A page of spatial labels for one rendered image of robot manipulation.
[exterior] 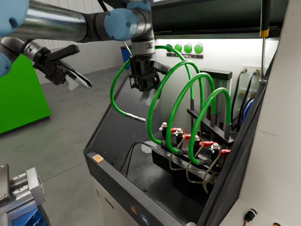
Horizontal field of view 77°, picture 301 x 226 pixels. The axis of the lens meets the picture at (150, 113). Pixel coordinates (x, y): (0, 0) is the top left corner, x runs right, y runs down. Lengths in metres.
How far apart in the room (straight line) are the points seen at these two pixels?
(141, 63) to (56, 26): 0.27
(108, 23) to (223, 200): 0.56
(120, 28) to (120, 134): 0.69
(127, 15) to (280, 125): 0.48
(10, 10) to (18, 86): 3.62
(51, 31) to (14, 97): 3.40
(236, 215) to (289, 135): 0.27
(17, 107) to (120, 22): 3.50
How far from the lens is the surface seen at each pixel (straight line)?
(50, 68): 0.80
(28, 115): 3.98
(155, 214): 0.70
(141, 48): 0.63
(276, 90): 0.59
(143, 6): 0.63
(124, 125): 1.08
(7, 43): 0.86
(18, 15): 0.24
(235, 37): 0.83
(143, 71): 0.65
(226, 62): 0.89
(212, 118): 0.79
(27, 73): 3.83
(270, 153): 0.63
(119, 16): 0.52
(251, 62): 0.85
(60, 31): 0.51
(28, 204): 0.93
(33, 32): 0.47
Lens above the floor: 1.52
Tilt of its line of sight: 26 degrees down
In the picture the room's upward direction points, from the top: 6 degrees counter-clockwise
